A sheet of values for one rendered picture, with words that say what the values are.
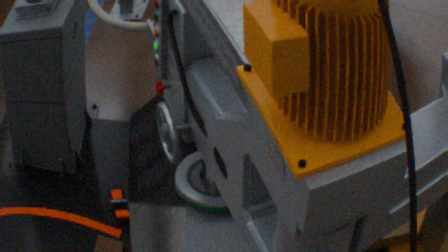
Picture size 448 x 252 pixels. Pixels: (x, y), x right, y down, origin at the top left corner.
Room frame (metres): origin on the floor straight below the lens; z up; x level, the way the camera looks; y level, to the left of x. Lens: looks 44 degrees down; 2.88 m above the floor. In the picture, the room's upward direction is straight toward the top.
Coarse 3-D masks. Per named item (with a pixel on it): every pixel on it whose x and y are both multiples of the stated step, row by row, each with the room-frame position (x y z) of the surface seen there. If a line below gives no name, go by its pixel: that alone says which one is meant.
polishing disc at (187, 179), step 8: (184, 160) 1.99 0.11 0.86; (192, 160) 1.99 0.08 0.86; (200, 160) 1.99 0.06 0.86; (184, 168) 1.96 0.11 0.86; (192, 168) 1.96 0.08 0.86; (200, 168) 1.96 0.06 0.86; (176, 176) 1.93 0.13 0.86; (184, 176) 1.93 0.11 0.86; (192, 176) 1.93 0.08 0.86; (176, 184) 1.90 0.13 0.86; (184, 184) 1.90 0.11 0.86; (192, 184) 1.90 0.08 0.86; (200, 184) 1.90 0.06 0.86; (184, 192) 1.87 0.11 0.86; (192, 192) 1.87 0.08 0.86; (200, 192) 1.87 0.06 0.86; (208, 192) 1.87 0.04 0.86; (192, 200) 1.84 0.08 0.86; (200, 200) 1.84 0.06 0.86; (208, 200) 1.84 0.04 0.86; (216, 200) 1.84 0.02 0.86
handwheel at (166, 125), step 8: (160, 104) 1.80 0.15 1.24; (160, 112) 1.81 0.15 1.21; (168, 112) 1.76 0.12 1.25; (160, 120) 1.82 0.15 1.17; (168, 120) 1.74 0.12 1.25; (160, 128) 1.77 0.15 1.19; (168, 128) 1.76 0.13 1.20; (176, 128) 1.73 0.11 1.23; (184, 128) 1.77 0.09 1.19; (160, 136) 1.80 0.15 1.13; (168, 136) 1.75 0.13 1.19; (176, 136) 1.71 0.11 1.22; (168, 144) 1.76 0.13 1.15; (176, 144) 1.70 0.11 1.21; (168, 152) 1.76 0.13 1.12; (176, 152) 1.70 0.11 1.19; (176, 160) 1.70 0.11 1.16
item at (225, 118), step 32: (192, 64) 1.80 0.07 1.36; (192, 96) 1.76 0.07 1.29; (224, 96) 1.67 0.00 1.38; (192, 128) 1.77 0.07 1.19; (224, 128) 1.57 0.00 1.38; (224, 160) 1.57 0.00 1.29; (256, 160) 1.40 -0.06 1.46; (224, 192) 1.57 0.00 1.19; (256, 192) 1.46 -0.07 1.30; (256, 224) 1.43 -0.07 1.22; (288, 224) 1.23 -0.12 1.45
